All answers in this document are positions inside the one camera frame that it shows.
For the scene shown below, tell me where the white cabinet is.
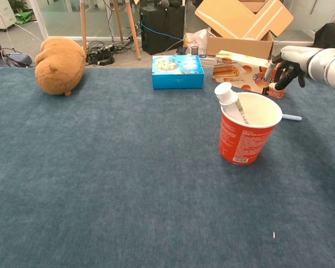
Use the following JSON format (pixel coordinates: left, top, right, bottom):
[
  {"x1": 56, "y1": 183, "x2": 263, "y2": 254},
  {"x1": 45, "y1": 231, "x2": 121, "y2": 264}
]
[{"x1": 0, "y1": 0, "x2": 17, "y2": 30}]

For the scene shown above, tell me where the white plastic bag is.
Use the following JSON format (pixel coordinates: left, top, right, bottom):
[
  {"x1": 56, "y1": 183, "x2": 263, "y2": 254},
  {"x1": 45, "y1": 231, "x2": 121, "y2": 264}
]
[{"x1": 183, "y1": 27, "x2": 209, "y2": 56}]

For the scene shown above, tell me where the white toothpaste tube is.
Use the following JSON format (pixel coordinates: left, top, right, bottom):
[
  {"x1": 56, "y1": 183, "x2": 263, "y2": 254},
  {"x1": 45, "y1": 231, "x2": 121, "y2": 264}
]
[{"x1": 214, "y1": 82, "x2": 251, "y2": 126}]

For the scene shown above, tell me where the red paper cup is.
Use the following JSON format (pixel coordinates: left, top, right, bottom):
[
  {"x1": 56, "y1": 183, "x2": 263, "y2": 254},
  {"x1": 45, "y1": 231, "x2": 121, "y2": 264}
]
[{"x1": 218, "y1": 92, "x2": 284, "y2": 165}]

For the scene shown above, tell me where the black cable tangle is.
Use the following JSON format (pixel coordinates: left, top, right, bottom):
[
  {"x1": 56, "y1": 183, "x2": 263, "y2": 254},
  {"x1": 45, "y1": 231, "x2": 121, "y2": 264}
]
[{"x1": 85, "y1": 39, "x2": 142, "y2": 66}]

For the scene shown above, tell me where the green bag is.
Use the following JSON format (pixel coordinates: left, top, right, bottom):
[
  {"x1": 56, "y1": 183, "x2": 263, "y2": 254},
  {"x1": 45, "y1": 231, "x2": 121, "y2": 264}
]
[{"x1": 15, "y1": 9, "x2": 34, "y2": 25}]

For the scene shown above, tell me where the open cardboard box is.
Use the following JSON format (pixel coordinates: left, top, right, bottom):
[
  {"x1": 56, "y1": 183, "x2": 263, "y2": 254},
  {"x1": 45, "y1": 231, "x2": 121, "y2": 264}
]
[{"x1": 194, "y1": 0, "x2": 294, "y2": 61}]

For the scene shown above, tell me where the black cloth cover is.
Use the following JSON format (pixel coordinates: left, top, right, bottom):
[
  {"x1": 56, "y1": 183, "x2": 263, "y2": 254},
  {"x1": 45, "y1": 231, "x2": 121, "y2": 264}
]
[{"x1": 314, "y1": 22, "x2": 335, "y2": 50}]

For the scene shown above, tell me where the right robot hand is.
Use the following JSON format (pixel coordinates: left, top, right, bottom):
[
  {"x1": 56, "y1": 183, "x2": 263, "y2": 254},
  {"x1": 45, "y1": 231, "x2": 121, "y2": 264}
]
[{"x1": 265, "y1": 45, "x2": 323, "y2": 92}]

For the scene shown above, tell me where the black computer tower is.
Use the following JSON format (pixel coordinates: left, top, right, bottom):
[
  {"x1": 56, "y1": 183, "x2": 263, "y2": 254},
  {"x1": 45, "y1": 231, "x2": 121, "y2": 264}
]
[{"x1": 138, "y1": 5, "x2": 185, "y2": 56}]

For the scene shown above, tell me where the orange wafer roll box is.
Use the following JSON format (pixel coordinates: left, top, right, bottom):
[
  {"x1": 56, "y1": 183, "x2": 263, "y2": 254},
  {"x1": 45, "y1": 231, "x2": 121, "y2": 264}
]
[{"x1": 212, "y1": 50, "x2": 287, "y2": 99}]

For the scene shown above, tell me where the blue table mat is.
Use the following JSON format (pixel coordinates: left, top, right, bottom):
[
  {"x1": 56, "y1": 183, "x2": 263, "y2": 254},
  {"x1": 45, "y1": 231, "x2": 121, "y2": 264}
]
[{"x1": 0, "y1": 66, "x2": 335, "y2": 268}]

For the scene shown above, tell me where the blue cookie box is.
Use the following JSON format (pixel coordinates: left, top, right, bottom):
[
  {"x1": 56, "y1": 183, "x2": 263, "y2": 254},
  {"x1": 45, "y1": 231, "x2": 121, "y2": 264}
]
[{"x1": 151, "y1": 54, "x2": 205, "y2": 90}]

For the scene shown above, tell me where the dark blue rounded base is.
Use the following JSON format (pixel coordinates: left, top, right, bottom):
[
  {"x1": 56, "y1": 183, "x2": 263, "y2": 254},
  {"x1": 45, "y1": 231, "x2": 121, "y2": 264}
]
[{"x1": 0, "y1": 22, "x2": 34, "y2": 68}]

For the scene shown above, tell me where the wooden stand leg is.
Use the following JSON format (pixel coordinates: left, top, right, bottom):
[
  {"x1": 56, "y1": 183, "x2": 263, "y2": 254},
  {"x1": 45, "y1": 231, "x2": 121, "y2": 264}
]
[
  {"x1": 80, "y1": 0, "x2": 88, "y2": 56},
  {"x1": 123, "y1": 0, "x2": 142, "y2": 61},
  {"x1": 112, "y1": 0, "x2": 125, "y2": 42}
]

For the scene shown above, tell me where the brown plush toy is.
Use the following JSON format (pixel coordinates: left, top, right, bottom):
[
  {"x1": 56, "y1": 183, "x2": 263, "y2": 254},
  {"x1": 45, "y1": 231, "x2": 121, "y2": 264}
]
[{"x1": 34, "y1": 37, "x2": 87, "y2": 97}]

